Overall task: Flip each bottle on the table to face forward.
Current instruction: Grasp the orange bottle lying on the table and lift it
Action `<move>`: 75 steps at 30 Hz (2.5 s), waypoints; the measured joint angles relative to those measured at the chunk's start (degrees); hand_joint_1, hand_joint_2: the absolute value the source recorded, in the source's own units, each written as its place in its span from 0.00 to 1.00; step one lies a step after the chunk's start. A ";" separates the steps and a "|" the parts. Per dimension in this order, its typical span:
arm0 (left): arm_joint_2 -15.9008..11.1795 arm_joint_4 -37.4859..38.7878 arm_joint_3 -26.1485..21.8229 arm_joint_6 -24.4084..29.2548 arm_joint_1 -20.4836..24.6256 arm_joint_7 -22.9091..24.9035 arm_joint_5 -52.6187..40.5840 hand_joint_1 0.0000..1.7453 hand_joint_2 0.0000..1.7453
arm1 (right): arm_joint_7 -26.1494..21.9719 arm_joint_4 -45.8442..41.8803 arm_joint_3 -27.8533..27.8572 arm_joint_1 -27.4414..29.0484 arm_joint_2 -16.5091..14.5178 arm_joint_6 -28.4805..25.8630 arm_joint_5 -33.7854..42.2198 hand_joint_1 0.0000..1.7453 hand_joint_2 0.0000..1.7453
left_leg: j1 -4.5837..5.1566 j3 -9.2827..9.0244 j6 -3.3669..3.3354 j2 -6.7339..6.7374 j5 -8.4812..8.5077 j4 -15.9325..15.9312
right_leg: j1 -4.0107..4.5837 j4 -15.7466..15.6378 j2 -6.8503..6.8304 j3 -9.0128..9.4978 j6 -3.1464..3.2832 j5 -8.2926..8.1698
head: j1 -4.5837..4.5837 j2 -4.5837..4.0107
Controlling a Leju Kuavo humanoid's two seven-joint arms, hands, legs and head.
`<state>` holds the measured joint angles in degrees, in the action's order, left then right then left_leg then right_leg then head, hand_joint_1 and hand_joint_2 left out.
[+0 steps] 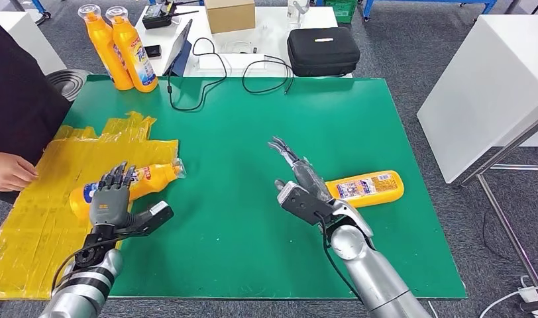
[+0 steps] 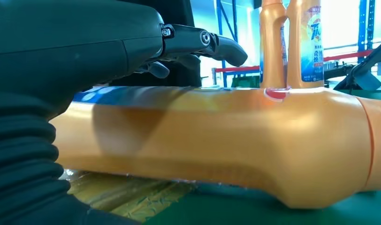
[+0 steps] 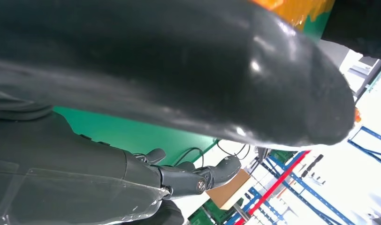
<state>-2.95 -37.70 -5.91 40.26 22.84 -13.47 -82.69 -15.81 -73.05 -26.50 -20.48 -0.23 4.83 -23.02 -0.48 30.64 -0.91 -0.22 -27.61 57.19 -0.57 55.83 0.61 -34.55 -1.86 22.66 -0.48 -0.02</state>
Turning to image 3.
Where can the red pole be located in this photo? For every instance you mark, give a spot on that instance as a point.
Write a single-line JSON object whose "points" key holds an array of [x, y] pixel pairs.
{"points": [[271, 189]]}

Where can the yellow taped sheet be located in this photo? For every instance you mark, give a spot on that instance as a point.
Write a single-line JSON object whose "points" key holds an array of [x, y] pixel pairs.
{"points": [[296, 11]]}

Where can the green plastic crate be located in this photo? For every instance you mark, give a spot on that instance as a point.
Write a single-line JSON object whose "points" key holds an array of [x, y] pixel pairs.
{"points": [[215, 214]]}

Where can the blue metal rack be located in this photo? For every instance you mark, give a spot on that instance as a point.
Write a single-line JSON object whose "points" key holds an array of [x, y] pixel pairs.
{"points": [[311, 190]]}

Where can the cardboard box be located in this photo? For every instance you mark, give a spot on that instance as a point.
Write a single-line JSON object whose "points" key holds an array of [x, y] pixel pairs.
{"points": [[227, 192]]}

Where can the person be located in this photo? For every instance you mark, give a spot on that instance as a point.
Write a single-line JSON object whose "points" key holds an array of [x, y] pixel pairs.
{"points": [[361, 28]]}

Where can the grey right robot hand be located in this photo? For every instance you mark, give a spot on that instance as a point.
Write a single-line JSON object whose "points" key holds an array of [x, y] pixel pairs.
{"points": [[69, 174]]}

